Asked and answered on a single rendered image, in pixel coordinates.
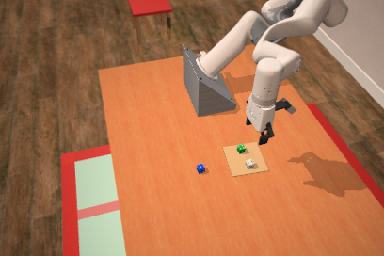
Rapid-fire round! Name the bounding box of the green die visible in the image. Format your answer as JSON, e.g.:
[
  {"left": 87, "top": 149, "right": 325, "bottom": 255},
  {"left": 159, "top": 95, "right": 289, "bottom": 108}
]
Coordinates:
[{"left": 237, "top": 144, "right": 246, "bottom": 154}]

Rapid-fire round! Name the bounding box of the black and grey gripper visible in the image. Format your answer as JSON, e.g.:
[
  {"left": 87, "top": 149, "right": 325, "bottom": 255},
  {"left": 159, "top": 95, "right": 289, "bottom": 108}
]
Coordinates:
[{"left": 246, "top": 92, "right": 275, "bottom": 145}]

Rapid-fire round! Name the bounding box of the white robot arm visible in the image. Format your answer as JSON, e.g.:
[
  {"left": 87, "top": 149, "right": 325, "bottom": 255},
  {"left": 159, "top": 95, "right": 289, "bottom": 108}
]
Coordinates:
[{"left": 196, "top": 0, "right": 348, "bottom": 115}]

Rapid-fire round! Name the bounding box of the white die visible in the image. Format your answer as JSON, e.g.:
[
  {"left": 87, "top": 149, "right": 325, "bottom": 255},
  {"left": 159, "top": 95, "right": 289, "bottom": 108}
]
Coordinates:
[{"left": 246, "top": 159, "right": 254, "bottom": 169}]

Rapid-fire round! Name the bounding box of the blue die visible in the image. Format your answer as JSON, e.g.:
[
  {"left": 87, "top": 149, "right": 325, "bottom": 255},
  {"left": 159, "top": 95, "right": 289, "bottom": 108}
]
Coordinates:
[{"left": 197, "top": 164, "right": 205, "bottom": 174}]

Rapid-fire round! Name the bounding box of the tan mat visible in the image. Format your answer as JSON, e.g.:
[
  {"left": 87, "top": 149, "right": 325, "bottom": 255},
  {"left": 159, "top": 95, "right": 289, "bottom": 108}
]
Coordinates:
[{"left": 223, "top": 142, "right": 269, "bottom": 177}]

